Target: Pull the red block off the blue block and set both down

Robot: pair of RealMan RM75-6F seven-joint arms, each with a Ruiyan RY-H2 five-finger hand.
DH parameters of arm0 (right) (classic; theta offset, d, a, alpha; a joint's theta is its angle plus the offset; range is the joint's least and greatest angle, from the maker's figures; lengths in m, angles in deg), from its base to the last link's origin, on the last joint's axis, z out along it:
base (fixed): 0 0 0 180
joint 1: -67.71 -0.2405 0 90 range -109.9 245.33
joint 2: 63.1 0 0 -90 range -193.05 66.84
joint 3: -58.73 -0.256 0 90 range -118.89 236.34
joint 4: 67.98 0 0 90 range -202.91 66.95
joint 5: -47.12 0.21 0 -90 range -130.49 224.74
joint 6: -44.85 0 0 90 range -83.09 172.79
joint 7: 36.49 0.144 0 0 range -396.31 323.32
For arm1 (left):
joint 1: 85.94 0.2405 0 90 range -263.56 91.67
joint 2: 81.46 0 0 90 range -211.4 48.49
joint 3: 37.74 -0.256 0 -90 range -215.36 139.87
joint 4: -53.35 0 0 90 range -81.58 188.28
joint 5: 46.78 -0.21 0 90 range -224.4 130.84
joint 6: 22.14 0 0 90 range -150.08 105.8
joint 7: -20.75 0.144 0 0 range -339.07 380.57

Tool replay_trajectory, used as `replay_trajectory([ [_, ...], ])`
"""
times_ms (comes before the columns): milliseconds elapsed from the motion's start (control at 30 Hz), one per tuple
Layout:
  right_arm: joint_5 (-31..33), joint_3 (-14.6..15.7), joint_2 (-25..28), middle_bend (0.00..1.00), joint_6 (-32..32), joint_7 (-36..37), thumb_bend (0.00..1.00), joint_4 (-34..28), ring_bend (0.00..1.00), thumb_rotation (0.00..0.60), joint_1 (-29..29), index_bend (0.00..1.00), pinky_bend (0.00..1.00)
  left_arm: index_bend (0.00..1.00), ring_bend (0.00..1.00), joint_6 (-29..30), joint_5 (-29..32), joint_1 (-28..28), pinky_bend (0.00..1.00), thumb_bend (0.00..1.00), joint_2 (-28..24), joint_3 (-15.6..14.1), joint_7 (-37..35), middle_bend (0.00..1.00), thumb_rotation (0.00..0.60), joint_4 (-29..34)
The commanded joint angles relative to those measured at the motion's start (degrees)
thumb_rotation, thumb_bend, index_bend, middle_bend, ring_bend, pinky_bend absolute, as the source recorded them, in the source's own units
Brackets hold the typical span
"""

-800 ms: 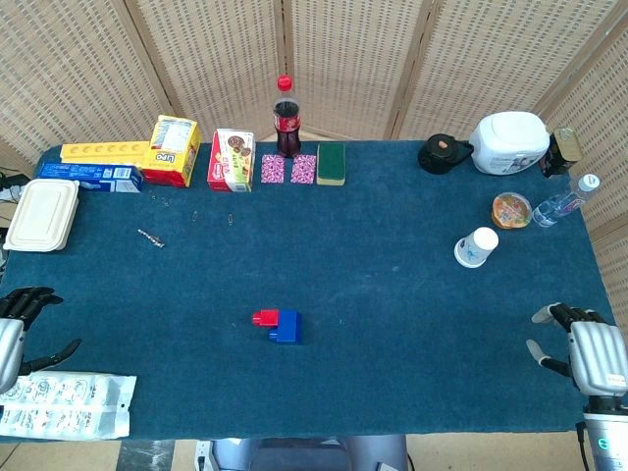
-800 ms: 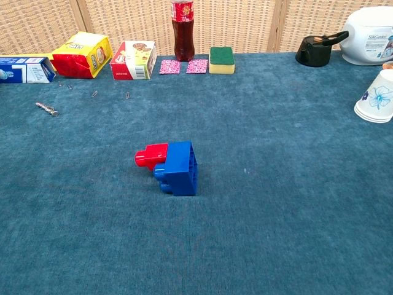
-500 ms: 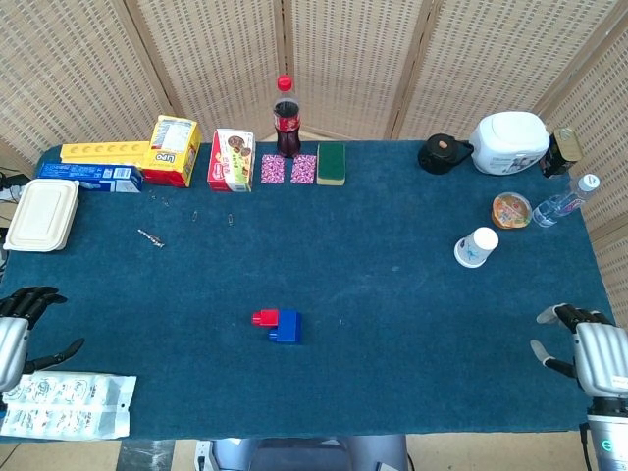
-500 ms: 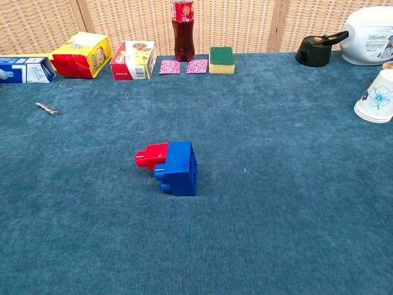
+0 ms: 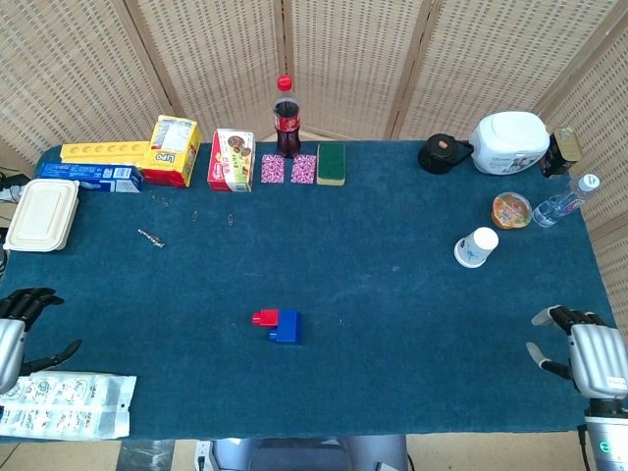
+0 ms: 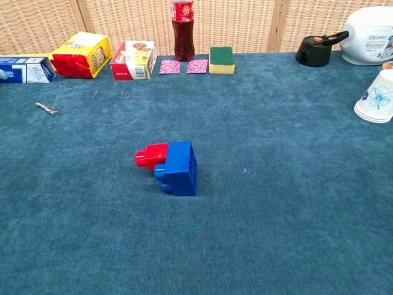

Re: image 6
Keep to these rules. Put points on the blue building block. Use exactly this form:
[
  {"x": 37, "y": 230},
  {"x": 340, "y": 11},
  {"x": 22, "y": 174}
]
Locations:
[{"x": 178, "y": 166}]

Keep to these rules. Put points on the red building block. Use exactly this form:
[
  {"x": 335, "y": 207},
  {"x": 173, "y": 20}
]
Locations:
[{"x": 153, "y": 153}]

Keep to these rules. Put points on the pink patterned card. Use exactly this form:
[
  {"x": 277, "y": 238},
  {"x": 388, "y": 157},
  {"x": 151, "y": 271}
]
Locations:
[
  {"x": 196, "y": 66},
  {"x": 170, "y": 67}
]

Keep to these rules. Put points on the green yellow sponge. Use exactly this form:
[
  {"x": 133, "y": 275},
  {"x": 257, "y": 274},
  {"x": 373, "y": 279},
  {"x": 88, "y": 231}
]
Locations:
[{"x": 221, "y": 61}]

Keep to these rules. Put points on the teal table cloth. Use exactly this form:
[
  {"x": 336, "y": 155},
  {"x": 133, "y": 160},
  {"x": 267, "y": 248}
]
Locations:
[{"x": 276, "y": 199}]

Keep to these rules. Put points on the red white cookie box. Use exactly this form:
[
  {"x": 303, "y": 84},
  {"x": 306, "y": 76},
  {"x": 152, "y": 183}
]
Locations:
[{"x": 132, "y": 64}]

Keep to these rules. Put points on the cola bottle with red cap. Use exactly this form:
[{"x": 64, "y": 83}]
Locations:
[{"x": 183, "y": 40}]

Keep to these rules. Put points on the wicker folding screen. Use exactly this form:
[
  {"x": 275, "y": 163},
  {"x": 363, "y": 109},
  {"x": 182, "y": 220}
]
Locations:
[{"x": 239, "y": 21}]

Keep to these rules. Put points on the yellow red snack bag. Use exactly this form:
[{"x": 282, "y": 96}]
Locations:
[{"x": 83, "y": 55}]

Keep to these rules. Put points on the metal drill bit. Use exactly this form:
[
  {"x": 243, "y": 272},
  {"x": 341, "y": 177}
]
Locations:
[{"x": 46, "y": 109}]

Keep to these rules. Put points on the blue white toothpaste box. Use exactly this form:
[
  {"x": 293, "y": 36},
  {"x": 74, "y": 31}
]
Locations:
[{"x": 27, "y": 70}]

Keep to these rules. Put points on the white flower paper cup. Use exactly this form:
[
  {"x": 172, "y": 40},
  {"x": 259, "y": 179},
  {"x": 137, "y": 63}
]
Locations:
[{"x": 376, "y": 98}]

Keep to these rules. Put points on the white rice cooker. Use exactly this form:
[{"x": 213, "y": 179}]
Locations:
[{"x": 365, "y": 33}]

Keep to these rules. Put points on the orange sealed food cup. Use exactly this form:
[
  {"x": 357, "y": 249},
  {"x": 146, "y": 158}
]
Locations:
[{"x": 388, "y": 65}]

